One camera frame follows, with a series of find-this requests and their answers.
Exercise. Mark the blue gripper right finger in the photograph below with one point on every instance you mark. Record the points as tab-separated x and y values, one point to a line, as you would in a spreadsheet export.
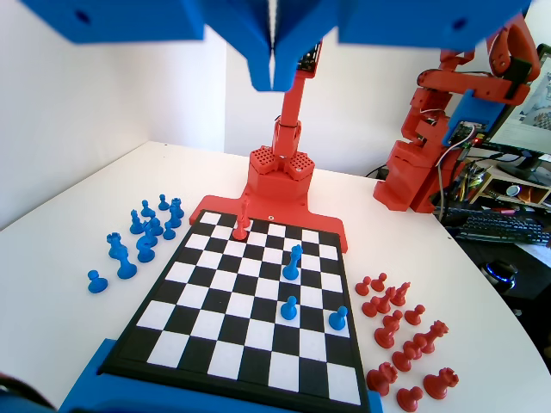
409	21

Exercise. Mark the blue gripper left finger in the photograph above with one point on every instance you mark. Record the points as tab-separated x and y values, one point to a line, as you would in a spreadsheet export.
142	19

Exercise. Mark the blue chess pawn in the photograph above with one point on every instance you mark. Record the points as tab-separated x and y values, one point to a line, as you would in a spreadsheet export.
146	211
289	310
169	233
163	204
174	220
338	320
97	285

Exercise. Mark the red robot arm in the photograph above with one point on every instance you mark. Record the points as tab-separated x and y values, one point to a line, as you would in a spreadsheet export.
280	172

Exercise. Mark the blue chess rook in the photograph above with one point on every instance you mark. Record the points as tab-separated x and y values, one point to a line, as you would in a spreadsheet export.
114	249
176	205

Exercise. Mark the blue chess knight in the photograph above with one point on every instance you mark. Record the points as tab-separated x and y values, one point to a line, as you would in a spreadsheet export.
145	254

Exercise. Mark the blue chess king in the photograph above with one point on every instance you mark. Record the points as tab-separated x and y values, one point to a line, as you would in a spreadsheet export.
292	269

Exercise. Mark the red chess queen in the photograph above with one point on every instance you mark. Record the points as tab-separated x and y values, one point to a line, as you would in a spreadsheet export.
432	340

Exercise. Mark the red chess rook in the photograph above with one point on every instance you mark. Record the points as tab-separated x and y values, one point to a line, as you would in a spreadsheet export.
441	385
382	380

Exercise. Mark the black computer monitor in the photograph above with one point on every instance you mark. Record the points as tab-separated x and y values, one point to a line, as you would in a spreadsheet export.
529	112

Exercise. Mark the wooden desk organizer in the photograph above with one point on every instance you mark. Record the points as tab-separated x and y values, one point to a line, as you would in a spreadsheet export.
495	189

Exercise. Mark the black keyboard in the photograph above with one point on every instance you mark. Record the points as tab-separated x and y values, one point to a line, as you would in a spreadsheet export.
499	228

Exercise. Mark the black mouse with blue light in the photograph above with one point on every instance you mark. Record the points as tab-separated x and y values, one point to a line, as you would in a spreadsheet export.
499	275

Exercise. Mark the black and white chessboard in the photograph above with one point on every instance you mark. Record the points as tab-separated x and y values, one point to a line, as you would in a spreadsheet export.
224	301

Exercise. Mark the red board mount plate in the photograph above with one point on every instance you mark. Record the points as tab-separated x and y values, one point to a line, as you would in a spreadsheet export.
301	215

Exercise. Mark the blue board mount plate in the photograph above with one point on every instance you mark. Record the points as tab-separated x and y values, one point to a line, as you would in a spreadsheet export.
86	387

